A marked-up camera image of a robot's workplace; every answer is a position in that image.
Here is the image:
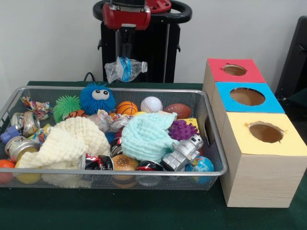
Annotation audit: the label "small white baseball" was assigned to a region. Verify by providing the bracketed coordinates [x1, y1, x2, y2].
[140, 96, 163, 113]

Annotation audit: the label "black office chair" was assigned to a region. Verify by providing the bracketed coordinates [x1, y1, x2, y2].
[275, 15, 307, 96]

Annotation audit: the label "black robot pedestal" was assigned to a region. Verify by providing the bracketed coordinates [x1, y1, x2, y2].
[93, 0, 192, 83]

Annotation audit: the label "blue fuzzy googly-eye ball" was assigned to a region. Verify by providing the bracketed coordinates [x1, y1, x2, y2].
[79, 82, 116, 115]

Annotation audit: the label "small brown football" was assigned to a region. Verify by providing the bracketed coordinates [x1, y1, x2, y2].
[164, 103, 192, 120]

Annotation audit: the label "green spiky rubber ball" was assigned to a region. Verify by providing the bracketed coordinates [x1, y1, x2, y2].
[52, 95, 82, 123]

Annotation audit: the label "dark green table cloth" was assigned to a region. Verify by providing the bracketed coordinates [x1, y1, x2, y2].
[0, 80, 307, 230]

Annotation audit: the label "purple spiky ball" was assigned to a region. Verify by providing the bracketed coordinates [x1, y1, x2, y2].
[168, 119, 199, 141]

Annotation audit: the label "wooden box three holes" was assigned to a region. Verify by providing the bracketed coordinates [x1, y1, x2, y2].
[202, 58, 307, 208]

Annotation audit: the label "silver toy robot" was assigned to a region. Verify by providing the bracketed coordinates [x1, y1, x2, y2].
[160, 133, 204, 172]

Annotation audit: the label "mint green waffle cloth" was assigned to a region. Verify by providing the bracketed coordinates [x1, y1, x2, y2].
[120, 112, 180, 163]

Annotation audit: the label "crushed clear plastic bottle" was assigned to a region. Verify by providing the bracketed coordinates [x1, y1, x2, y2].
[104, 56, 148, 84]

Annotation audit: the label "black cable loop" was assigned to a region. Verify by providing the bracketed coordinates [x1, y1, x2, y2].
[83, 71, 96, 82]

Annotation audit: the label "cream waffle cloth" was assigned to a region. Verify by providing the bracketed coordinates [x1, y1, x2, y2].
[18, 116, 111, 170]

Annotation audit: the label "small orange basketball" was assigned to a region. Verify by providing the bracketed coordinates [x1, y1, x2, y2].
[117, 100, 140, 115]

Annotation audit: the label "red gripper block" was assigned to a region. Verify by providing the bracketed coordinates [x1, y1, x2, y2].
[102, 2, 151, 58]

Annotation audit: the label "blue globe ball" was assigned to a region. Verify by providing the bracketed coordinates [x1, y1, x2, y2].
[185, 155, 215, 184]

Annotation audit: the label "shallow wire mesh bin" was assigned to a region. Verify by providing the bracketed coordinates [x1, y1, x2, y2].
[0, 85, 228, 191]

